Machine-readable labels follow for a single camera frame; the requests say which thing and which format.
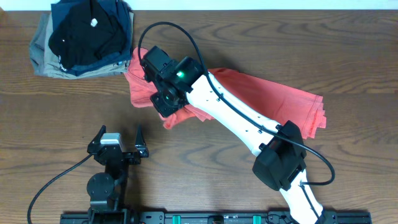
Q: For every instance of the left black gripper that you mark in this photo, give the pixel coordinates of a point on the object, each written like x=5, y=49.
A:
x=123, y=156

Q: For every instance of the grey folded garment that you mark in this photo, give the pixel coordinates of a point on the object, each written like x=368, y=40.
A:
x=36, y=46

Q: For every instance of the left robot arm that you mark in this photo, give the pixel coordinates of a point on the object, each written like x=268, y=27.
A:
x=107, y=189

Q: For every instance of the navy folded garment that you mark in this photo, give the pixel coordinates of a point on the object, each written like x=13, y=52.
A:
x=113, y=8

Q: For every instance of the coral red t-shirt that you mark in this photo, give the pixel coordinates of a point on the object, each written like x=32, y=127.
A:
x=273, y=100

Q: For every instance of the khaki folded garment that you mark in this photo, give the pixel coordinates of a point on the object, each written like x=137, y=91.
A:
x=52, y=67

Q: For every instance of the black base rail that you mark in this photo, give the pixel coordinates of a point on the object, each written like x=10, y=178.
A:
x=278, y=217

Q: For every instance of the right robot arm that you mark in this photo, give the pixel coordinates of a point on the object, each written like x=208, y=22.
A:
x=279, y=149

